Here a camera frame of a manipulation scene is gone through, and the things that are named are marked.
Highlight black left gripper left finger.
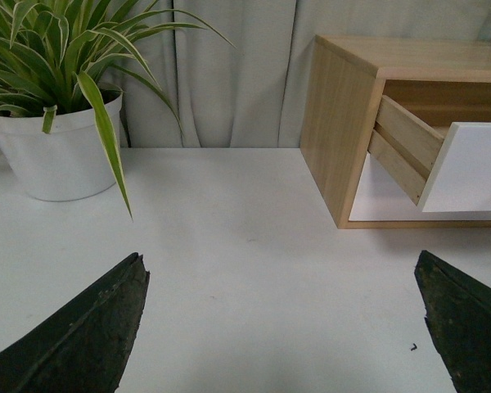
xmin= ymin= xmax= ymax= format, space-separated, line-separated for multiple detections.
xmin=0 ymin=253 xmax=150 ymax=392

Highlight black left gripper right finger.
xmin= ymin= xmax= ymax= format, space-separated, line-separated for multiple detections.
xmin=414 ymin=251 xmax=491 ymax=392

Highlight white top drawer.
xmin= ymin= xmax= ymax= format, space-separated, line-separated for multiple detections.
xmin=367 ymin=96 xmax=491 ymax=213

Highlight white drawer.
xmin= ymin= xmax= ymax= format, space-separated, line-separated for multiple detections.
xmin=349 ymin=153 xmax=491 ymax=222
xmin=367 ymin=96 xmax=491 ymax=213

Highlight white bottom drawer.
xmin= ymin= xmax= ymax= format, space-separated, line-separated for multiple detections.
xmin=349 ymin=153 xmax=491 ymax=222

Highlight wooden drawer cabinet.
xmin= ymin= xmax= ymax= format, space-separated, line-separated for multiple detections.
xmin=300 ymin=36 xmax=491 ymax=229

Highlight white plant pot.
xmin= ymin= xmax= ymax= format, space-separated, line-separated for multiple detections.
xmin=0 ymin=109 xmax=115 ymax=201

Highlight green spider plant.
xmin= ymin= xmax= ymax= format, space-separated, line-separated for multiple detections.
xmin=0 ymin=1 xmax=214 ymax=203

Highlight grey curtain backdrop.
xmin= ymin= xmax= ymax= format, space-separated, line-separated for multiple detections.
xmin=102 ymin=1 xmax=491 ymax=147

